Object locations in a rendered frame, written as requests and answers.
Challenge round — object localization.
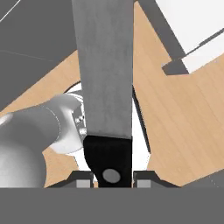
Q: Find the dark grey cabinet panel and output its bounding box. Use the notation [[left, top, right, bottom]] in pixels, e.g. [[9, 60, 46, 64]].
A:
[[0, 0, 81, 112]]

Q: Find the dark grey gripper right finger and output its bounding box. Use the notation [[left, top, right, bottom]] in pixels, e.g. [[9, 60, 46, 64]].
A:
[[132, 170, 181, 189]]

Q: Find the white drawer dark grey side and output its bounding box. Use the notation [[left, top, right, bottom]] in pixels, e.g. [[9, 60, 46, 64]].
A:
[[161, 31, 224, 76]]

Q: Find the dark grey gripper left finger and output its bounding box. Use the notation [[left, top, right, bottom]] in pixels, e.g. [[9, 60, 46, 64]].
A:
[[47, 170, 95, 189]]

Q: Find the white round disc black rim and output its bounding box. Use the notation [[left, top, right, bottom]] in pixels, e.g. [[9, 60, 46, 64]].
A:
[[62, 81, 152, 173]]

